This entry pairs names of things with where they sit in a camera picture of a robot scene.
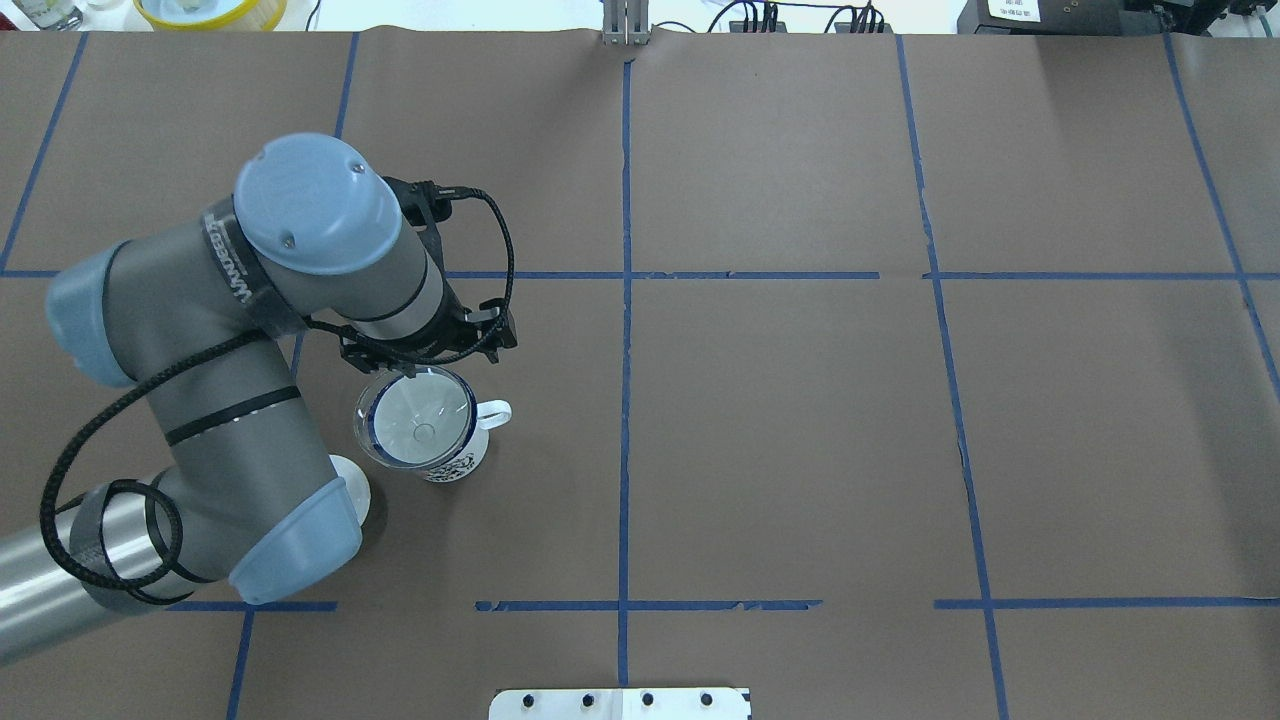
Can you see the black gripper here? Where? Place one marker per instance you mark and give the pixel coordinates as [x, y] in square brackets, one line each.
[447, 337]

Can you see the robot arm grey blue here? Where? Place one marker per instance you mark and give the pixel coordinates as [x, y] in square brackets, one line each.
[210, 467]

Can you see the white enamel mug blue rim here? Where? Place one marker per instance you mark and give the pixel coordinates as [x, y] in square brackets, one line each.
[491, 415]

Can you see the white ceramic lid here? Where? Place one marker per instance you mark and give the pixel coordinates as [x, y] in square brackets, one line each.
[357, 485]

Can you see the yellow round container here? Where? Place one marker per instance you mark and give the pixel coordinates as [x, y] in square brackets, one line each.
[212, 16]

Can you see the black box with label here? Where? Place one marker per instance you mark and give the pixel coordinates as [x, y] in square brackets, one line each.
[1041, 18]

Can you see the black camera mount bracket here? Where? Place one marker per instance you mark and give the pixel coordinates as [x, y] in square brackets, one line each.
[425, 204]

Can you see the aluminium frame post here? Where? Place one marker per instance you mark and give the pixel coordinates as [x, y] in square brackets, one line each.
[626, 22]

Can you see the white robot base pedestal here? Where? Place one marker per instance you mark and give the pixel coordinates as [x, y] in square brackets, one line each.
[623, 703]

